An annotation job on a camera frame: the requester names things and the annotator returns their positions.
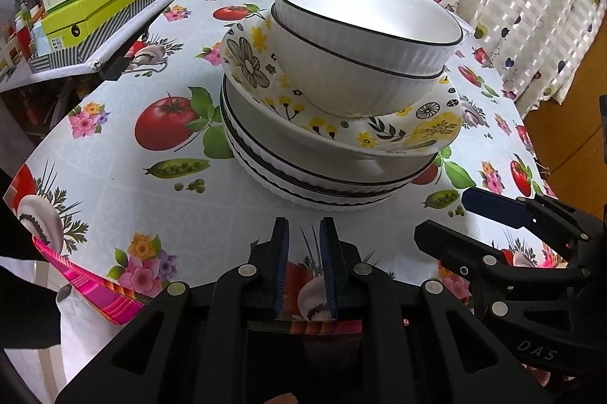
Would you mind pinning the pink striped cloth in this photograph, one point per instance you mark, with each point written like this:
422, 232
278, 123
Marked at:
104, 295

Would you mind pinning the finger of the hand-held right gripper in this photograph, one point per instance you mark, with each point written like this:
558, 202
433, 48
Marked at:
455, 247
493, 204

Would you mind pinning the red small bottle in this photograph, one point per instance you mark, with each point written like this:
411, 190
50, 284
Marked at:
21, 41

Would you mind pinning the black-white striped box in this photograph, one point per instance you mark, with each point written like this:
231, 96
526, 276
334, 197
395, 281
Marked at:
109, 39

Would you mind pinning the yellow floral plate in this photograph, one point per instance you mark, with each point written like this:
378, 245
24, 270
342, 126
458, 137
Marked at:
246, 58

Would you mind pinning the white ribbed bowl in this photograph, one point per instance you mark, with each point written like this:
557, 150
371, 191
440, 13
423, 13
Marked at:
351, 86
360, 10

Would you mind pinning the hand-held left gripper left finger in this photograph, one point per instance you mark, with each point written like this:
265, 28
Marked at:
280, 266

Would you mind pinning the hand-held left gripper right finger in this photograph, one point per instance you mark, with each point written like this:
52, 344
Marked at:
327, 266

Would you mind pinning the white side table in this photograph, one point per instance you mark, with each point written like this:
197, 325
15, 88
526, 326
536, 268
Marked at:
142, 20

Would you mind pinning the white black-rimmed plate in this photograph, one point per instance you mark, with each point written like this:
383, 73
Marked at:
263, 169
284, 196
284, 133

